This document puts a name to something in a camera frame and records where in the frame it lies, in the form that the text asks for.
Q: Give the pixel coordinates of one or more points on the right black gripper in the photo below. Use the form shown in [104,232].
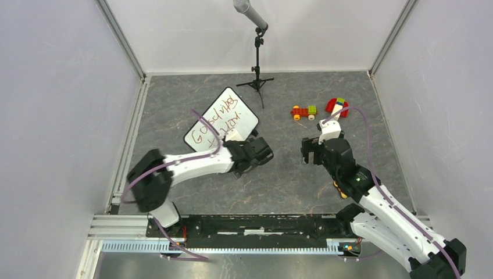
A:
[308,145]

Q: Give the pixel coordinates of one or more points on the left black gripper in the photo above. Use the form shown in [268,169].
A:
[256,163]

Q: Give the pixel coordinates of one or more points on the white whiteboard with red writing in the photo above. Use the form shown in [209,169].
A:
[227,112]

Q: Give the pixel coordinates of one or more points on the yellow bone-shaped eraser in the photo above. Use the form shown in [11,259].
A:
[341,193]

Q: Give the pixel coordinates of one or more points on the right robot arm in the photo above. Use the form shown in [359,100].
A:
[376,216]

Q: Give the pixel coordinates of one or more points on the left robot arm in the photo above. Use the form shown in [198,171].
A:
[152,178]

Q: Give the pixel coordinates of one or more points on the red toy block car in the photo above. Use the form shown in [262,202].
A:
[310,113]

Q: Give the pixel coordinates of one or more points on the red white toy block figure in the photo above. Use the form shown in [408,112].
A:
[336,104]

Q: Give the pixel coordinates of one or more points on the black microphone tripod stand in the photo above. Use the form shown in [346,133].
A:
[257,83]

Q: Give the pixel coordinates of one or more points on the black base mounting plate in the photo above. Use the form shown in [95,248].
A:
[238,231]

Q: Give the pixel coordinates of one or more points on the grey microphone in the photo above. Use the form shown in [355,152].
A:
[245,8]

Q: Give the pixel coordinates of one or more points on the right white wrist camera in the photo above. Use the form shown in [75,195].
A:
[330,129]

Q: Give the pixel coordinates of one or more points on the aluminium frame rail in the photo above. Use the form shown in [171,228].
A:
[142,233]

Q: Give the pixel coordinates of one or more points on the right corner aluminium post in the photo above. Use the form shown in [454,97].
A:
[392,36]

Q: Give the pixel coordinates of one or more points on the corner aluminium post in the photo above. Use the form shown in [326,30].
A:
[392,36]
[120,37]

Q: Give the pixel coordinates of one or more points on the left corner aluminium post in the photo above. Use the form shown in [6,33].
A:
[120,37]

